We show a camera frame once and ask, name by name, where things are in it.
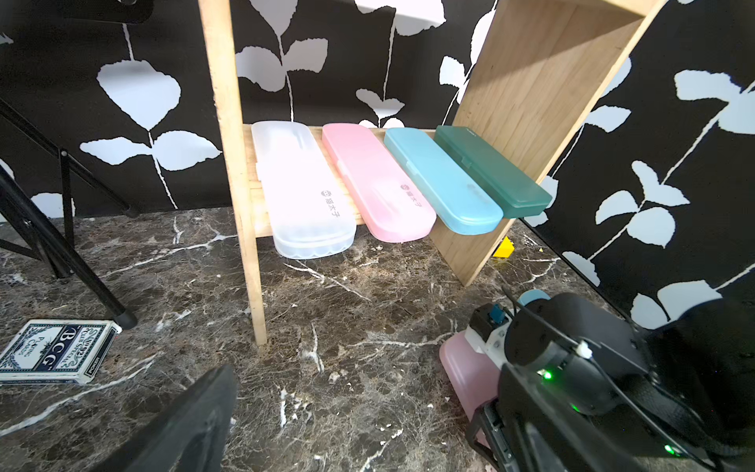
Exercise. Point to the dark green pencil case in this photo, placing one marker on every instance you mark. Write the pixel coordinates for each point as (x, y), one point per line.
(515, 192)

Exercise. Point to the clear frosted pencil case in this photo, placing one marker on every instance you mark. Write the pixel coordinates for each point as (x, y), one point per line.
(308, 212)

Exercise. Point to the teal pencil case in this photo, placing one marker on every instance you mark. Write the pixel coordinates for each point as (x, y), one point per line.
(458, 200)

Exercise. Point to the black perforated music stand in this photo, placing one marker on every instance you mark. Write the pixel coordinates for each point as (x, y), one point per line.
(44, 242)

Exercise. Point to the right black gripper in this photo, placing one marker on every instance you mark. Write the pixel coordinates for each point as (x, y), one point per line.
(505, 448)

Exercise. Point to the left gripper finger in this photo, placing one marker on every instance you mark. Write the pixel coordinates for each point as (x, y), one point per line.
(190, 435)

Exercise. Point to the small yellow block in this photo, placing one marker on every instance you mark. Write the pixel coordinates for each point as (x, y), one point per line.
(504, 250)

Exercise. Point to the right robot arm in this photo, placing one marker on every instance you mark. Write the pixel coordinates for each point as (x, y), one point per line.
(581, 389)

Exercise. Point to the light blue pencil case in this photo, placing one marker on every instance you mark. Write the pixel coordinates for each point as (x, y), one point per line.
(532, 295)

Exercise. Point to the wooden two-tier shelf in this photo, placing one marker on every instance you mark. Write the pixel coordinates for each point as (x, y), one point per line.
(543, 67)

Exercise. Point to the playing card box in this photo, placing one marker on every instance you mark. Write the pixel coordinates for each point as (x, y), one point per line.
(57, 351)

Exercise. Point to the small pink pencil case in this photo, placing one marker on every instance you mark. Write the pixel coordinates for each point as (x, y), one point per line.
(389, 202)

